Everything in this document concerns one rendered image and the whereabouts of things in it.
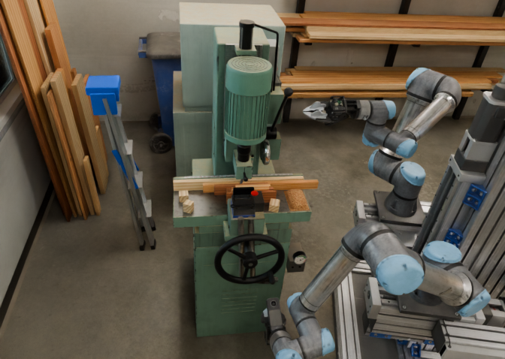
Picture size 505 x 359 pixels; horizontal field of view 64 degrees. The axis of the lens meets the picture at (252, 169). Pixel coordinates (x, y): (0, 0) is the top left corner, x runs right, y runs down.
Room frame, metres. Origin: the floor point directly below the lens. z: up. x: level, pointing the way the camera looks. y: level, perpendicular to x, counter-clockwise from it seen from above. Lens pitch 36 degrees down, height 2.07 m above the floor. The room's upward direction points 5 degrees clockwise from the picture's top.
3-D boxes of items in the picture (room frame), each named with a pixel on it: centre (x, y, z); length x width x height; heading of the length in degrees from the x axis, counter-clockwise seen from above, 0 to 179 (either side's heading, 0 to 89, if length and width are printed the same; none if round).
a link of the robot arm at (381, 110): (1.46, -0.48, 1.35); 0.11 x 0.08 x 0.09; 101
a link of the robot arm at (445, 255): (1.02, -0.71, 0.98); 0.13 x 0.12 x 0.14; 19
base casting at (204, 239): (1.57, 0.07, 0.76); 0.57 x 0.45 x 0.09; 11
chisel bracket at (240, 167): (1.47, 0.05, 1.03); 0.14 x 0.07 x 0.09; 11
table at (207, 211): (1.34, 0.03, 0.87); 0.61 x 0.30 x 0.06; 101
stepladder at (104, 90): (1.94, 0.76, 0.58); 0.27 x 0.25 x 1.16; 104
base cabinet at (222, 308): (1.57, 0.07, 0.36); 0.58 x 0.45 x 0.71; 11
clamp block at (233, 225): (1.26, 0.01, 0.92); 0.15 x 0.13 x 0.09; 101
